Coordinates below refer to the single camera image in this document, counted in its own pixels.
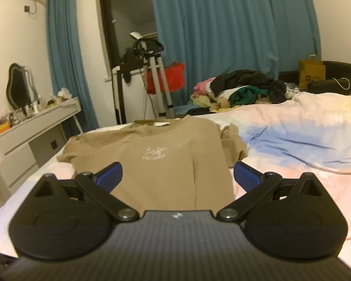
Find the red cloth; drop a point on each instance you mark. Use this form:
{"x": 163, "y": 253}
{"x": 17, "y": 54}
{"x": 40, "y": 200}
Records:
{"x": 169, "y": 77}

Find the narrow blue curtain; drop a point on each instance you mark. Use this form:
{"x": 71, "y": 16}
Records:
{"x": 67, "y": 49}

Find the yellow paper bag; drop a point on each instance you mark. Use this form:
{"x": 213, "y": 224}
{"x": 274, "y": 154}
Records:
{"x": 311, "y": 73}

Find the bed with pastel sheet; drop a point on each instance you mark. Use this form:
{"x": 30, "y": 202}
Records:
{"x": 295, "y": 140}

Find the white dressing table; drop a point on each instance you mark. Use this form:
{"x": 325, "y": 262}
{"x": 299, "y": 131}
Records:
{"x": 17, "y": 143}

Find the black wall socket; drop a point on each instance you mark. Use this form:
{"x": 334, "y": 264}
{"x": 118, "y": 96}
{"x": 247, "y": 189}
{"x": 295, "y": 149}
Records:
{"x": 27, "y": 8}

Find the wide blue curtain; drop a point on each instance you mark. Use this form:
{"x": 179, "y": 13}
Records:
{"x": 222, "y": 29}

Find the white upright frame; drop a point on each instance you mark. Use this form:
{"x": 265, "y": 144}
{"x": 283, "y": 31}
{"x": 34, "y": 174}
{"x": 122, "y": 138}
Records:
{"x": 118, "y": 93}

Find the white metal stand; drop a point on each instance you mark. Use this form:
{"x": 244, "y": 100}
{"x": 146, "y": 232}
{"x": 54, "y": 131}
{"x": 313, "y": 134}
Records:
{"x": 156, "y": 64}

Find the pale yellow garment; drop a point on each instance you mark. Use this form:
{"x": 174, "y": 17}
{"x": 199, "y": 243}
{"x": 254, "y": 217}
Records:
{"x": 203, "y": 102}

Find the black garment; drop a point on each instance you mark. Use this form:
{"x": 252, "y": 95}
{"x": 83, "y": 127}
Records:
{"x": 245, "y": 79}

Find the tan t-shirt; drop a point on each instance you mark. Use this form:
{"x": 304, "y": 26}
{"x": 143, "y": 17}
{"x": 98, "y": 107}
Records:
{"x": 163, "y": 178}

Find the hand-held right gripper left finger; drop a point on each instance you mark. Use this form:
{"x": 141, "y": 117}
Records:
{"x": 110, "y": 175}

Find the black sofa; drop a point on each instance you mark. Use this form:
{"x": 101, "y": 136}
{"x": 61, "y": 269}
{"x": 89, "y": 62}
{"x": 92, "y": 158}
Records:
{"x": 339, "y": 70}

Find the wavy framed vanity mirror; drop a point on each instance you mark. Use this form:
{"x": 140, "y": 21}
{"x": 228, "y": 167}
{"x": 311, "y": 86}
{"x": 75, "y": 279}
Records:
{"x": 17, "y": 86}

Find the group of cosmetic bottles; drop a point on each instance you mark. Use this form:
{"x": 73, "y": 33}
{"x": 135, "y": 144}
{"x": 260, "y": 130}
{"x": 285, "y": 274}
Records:
{"x": 32, "y": 105}

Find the pink garment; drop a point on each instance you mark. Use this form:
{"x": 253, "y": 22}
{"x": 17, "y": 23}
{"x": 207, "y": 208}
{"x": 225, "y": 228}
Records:
{"x": 203, "y": 85}

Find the green garment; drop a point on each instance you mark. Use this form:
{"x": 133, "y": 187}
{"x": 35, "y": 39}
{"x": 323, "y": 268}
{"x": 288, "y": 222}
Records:
{"x": 247, "y": 95}

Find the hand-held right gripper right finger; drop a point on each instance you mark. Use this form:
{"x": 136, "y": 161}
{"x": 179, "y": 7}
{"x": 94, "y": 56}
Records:
{"x": 246, "y": 176}

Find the crumpled white tissue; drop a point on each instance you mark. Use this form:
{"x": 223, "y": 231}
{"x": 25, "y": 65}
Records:
{"x": 65, "y": 93}

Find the black hanging cloth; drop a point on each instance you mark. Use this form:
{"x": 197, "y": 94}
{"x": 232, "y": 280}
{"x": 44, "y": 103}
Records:
{"x": 131, "y": 64}

